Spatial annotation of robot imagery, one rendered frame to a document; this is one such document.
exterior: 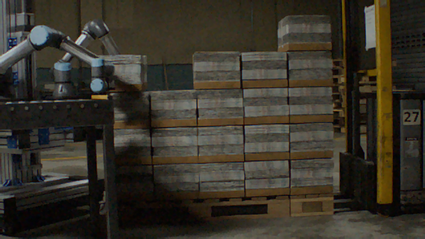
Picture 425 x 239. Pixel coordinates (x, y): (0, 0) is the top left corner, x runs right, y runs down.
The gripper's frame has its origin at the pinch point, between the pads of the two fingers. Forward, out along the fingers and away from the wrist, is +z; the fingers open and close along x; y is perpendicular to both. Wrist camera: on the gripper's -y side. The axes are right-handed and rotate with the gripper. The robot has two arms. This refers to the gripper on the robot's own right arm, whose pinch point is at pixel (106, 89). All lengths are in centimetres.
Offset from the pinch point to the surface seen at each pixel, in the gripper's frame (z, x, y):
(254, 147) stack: 4, -91, -38
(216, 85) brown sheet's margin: 4, -68, 1
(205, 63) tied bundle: 5, -62, 15
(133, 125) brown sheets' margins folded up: 3.4, -15.7, -22.5
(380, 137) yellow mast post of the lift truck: -13, -168, -33
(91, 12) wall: 647, 122, 139
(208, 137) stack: 4, -63, -31
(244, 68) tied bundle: 5, -86, 11
